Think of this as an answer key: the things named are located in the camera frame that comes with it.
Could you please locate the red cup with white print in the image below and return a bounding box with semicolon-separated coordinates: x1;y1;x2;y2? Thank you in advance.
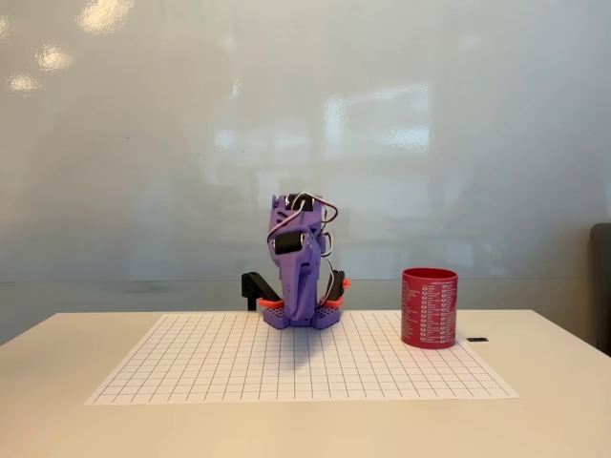
399;267;459;351

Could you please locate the black table clamp orange knob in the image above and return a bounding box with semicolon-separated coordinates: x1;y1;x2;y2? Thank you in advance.
324;269;353;309

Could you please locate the white grid paper mat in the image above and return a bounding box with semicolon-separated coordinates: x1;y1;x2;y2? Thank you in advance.
84;312;521;407

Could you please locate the black table clamp orange foot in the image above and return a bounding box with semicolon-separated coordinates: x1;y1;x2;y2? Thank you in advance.
240;271;285;312

